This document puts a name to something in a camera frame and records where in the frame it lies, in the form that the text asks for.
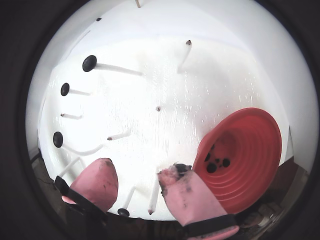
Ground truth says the white foam board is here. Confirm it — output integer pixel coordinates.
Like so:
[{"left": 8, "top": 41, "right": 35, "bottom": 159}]
[{"left": 37, "top": 29, "right": 295, "bottom": 222}]

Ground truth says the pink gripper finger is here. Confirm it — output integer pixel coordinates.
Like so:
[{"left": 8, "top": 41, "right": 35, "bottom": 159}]
[
  {"left": 156, "top": 163, "right": 245, "bottom": 240},
  {"left": 54, "top": 157, "right": 119, "bottom": 240}
]

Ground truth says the red collapsible cup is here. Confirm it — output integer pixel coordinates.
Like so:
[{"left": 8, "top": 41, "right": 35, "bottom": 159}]
[{"left": 192, "top": 107, "right": 283, "bottom": 215}]

